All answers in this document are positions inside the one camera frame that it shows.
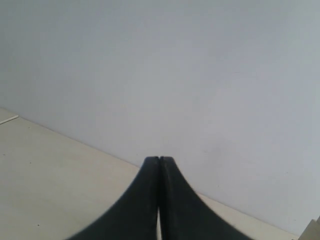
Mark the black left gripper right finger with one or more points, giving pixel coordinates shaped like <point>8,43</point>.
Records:
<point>183,215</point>

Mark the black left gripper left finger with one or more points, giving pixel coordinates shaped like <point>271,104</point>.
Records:
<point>134,215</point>

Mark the large wooden cube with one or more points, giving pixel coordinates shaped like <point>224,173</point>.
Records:
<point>312,231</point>

